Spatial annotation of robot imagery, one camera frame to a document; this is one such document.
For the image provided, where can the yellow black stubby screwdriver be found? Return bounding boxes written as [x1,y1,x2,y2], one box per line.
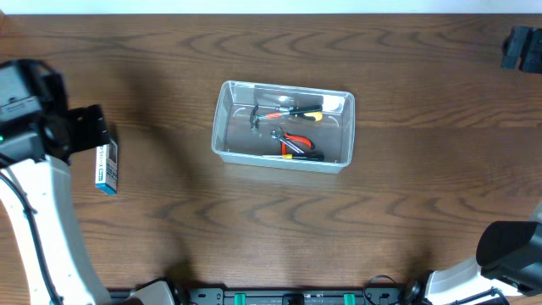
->
[280,108,323,122]

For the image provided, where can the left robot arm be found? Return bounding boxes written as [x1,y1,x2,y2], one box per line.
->
[1,59,182,304]

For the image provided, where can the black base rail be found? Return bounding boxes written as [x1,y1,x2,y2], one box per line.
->
[109,286,429,305]

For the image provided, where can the clear plastic container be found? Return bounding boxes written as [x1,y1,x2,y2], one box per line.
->
[212,80,356,174]

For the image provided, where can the red handled pliers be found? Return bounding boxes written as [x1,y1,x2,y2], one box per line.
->
[269,126,317,156]

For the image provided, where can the blue white small box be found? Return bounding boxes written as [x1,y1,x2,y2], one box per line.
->
[95,138,119,195]

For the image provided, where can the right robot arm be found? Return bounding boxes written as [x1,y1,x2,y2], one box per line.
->
[403,206,541,305]

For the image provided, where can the thin black yellow screwdriver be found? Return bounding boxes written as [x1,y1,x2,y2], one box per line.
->
[263,152,324,162]

